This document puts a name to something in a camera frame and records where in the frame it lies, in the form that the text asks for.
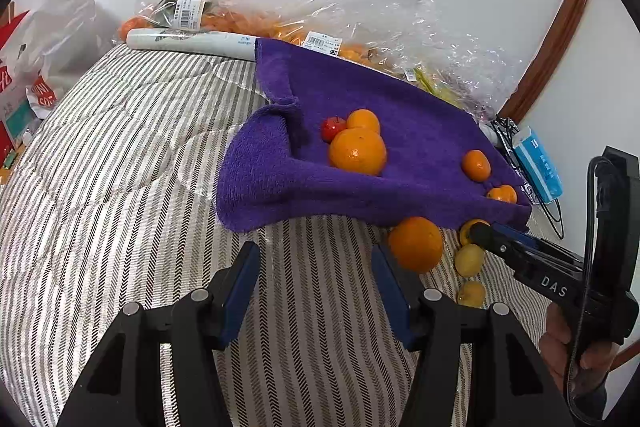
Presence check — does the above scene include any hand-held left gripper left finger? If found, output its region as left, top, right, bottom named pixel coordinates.
left=57, top=241, right=262, bottom=427

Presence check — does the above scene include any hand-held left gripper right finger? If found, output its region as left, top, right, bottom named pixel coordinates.
left=371, top=244, right=576, bottom=427

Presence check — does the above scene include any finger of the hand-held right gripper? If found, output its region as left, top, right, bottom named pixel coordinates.
left=470, top=225, right=543, bottom=279
left=491, top=222, right=586, bottom=266

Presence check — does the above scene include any small yellow-orange fruit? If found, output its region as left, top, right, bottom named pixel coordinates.
left=459, top=219, right=490, bottom=248

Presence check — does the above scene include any large orange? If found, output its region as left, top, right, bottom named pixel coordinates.
left=387, top=216, right=445, bottom=274
left=328, top=127, right=388, bottom=176

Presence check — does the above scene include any small tangerine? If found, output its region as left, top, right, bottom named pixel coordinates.
left=461, top=149, right=493, bottom=182
left=486, top=184, right=519, bottom=206
left=346, top=108, right=382, bottom=136

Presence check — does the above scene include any person's right hand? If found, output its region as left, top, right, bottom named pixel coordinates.
left=539, top=302, right=621, bottom=392

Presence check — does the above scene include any small yellow fruit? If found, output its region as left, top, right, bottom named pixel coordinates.
left=457, top=281, right=487, bottom=308
left=453, top=243, right=485, bottom=278

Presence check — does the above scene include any blue tissue pack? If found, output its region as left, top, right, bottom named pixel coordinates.
left=512, top=125, right=564, bottom=202

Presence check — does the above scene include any striped quilt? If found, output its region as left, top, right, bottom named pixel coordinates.
left=0, top=42, right=557, bottom=427

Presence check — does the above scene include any purple towel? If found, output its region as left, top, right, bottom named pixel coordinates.
left=216, top=38, right=532, bottom=232

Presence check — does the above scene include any small dark red fruit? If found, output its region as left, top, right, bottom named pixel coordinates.
left=320, top=117, right=348, bottom=144

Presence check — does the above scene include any large clear bag of fruit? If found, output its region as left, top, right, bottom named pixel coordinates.
left=300, top=0, right=522, bottom=120

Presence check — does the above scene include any white paper roll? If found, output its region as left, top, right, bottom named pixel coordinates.
left=126, top=28, right=261, bottom=62

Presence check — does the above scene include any clear bag of kumquats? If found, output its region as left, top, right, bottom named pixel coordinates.
left=200, top=0, right=373, bottom=68

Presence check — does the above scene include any clear bag of tangerines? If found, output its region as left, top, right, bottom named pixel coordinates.
left=118, top=0, right=217, bottom=44

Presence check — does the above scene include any red and white paper bag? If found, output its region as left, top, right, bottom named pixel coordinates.
left=0, top=9, right=63, bottom=148

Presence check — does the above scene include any white plastic bag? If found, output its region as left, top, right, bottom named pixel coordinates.
left=22, top=0, right=120, bottom=108

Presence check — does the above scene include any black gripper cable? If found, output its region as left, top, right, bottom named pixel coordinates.
left=564, top=156, right=612, bottom=426

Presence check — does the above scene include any brown wooden frame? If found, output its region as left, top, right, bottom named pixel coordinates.
left=499, top=0, right=599, bottom=124

